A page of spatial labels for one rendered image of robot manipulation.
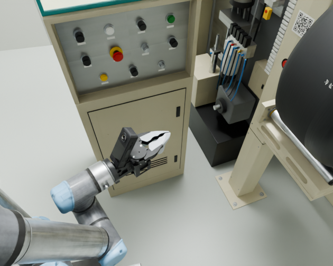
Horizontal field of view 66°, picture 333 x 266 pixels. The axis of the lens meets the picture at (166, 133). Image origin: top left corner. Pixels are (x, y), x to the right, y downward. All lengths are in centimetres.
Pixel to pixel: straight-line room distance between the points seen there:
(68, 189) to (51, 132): 169
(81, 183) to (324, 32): 71
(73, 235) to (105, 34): 72
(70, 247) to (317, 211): 173
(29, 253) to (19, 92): 243
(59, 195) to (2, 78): 252
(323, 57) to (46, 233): 72
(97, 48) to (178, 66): 38
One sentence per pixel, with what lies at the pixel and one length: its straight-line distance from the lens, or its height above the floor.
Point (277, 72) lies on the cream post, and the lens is 118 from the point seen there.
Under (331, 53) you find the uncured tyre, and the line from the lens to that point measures 75.
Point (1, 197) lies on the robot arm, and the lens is 62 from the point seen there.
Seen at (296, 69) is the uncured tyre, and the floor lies 124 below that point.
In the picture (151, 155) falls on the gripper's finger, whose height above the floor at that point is 107.
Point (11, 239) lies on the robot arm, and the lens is 47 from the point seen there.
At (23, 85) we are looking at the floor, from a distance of 294.
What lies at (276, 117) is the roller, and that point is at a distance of 112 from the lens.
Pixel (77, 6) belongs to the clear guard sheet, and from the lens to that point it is 97.
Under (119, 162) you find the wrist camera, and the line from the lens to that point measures 70.
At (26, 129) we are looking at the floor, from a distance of 248.
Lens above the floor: 167
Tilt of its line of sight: 51 degrees down
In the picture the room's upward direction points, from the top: straight up
